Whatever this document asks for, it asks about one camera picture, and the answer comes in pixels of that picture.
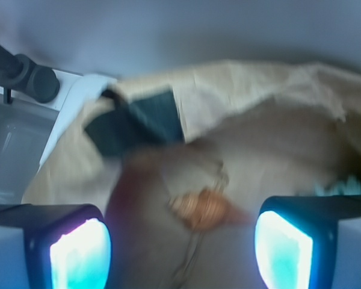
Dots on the white plastic tray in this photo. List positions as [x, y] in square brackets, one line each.
[75, 91]

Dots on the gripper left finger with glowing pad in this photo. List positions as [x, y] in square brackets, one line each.
[53, 246]

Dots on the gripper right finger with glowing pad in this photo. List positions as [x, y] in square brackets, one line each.
[309, 242]

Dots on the light teal cloth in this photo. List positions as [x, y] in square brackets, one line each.
[350, 186]

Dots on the brown paper-lined bin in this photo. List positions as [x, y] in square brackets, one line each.
[249, 131]

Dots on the orange spiral seashell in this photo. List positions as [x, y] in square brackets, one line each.
[207, 210]

